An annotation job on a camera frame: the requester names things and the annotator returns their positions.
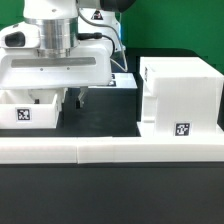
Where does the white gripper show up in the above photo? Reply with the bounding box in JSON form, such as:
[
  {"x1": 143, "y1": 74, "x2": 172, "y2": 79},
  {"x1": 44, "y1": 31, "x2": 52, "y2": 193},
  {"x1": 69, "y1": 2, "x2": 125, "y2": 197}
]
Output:
[{"x1": 0, "y1": 21, "x2": 113, "y2": 109}]

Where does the white front drawer box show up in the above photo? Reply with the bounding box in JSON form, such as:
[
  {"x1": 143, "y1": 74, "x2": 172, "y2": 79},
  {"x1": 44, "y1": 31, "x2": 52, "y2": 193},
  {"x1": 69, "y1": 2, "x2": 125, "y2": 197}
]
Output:
[{"x1": 0, "y1": 90, "x2": 62, "y2": 129}]

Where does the white drawer cabinet frame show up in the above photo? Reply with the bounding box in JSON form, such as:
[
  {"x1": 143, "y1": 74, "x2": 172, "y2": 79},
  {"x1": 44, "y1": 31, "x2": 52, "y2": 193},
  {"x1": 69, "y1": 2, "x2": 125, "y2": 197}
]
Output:
[{"x1": 138, "y1": 57, "x2": 224, "y2": 137}]

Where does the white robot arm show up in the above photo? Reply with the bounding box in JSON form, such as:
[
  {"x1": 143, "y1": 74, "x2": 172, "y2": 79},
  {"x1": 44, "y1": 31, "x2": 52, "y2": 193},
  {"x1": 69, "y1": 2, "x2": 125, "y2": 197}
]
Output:
[{"x1": 0, "y1": 0, "x2": 136, "y2": 107}]

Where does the white L-shaped fence rail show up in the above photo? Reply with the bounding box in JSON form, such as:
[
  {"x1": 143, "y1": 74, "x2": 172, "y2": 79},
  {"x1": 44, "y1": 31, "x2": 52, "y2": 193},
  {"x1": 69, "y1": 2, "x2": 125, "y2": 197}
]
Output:
[{"x1": 0, "y1": 135, "x2": 224, "y2": 164}]

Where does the white marker base plate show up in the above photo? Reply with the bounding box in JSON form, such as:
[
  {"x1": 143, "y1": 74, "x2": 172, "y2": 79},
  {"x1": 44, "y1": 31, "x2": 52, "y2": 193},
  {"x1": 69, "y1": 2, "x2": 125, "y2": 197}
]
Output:
[{"x1": 90, "y1": 73, "x2": 137, "y2": 89}]

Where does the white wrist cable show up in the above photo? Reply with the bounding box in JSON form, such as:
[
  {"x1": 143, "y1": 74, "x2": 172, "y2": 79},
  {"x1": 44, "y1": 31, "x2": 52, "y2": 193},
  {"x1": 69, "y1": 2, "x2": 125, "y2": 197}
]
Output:
[{"x1": 77, "y1": 6, "x2": 129, "y2": 73}]

